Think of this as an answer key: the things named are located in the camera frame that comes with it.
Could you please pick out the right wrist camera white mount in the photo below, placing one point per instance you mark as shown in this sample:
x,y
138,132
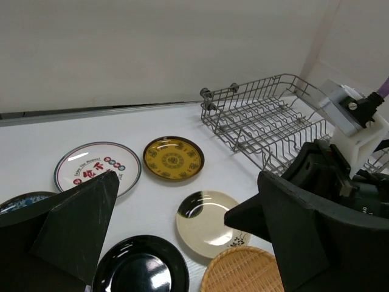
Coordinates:
x,y
359,128

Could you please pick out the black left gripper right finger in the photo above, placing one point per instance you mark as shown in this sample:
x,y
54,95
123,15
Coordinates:
x,y
319,245

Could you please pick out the blue green patterned plate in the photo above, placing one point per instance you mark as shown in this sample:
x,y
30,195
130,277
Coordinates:
x,y
24,200

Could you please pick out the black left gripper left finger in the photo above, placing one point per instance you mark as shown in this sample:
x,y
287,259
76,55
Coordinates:
x,y
58,241

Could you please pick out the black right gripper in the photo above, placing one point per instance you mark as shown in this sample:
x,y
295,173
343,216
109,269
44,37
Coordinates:
x,y
321,169

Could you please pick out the glossy black plate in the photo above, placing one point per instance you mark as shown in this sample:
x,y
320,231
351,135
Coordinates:
x,y
142,263

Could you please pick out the cream plate black brushstroke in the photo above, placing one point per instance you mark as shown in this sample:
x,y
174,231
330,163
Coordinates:
x,y
200,223

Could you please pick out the yellow brown patterned plate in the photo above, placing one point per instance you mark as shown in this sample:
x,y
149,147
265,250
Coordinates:
x,y
173,158

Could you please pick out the grey wire dish rack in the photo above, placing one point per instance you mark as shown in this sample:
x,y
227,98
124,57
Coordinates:
x,y
269,120

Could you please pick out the white plate red characters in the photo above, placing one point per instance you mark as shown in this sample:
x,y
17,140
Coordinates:
x,y
90,160

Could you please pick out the woven bamboo plate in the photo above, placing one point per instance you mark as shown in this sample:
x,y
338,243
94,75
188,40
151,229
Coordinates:
x,y
242,268

